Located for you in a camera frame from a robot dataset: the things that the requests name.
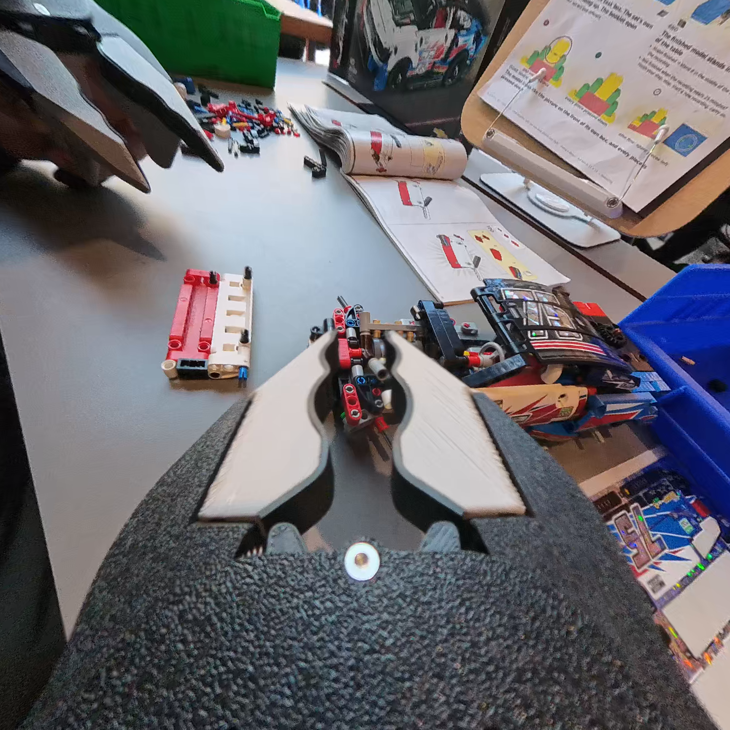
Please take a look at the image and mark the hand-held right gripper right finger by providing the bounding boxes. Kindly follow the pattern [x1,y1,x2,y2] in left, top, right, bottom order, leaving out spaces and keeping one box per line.
[387,331,528,536]

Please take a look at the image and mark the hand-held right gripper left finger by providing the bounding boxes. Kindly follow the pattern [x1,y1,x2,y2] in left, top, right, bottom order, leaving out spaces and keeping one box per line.
[195,330,337,534]

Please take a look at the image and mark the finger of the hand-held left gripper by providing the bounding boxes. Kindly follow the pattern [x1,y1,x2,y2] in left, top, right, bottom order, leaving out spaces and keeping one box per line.
[0,29,153,195]
[96,34,225,173]

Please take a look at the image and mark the pile of brick pieces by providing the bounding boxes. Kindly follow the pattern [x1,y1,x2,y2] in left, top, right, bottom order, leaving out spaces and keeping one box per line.
[174,77,330,179]

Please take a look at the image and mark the toy brick race car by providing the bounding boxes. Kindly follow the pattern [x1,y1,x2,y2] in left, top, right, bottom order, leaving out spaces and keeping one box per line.
[308,278,671,451]

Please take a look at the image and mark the red and white brick panel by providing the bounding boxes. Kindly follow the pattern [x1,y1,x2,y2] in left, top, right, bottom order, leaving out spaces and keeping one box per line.
[161,266,254,389]

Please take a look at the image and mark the grey desk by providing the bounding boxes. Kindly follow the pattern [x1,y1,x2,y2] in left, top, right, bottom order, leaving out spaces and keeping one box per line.
[0,54,679,640]

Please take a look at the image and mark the person's left hand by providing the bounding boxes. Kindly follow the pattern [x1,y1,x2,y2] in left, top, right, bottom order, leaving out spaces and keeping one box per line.
[0,94,106,189]

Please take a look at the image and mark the green plastic bin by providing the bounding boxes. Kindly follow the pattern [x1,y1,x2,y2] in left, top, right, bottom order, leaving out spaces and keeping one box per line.
[94,0,283,90]

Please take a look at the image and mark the open instruction booklet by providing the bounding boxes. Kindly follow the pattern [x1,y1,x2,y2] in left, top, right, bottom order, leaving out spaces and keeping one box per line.
[288,103,571,306]

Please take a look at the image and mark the shiny sticker sheet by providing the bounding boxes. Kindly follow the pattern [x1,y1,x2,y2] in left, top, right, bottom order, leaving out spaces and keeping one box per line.
[590,456,730,685]

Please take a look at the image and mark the black toy set box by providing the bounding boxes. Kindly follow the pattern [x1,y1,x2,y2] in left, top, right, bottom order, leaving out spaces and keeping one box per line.
[328,0,517,138]

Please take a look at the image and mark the blue plastic bin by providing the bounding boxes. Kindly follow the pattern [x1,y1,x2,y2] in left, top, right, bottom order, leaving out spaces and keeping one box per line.
[619,262,730,517]

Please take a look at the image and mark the wooden document stand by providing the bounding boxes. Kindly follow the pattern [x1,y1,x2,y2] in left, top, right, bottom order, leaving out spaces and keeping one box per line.
[461,0,730,249]

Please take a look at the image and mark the printed instruction sheet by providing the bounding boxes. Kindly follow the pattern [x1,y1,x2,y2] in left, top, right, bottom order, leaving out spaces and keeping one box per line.
[478,0,730,213]

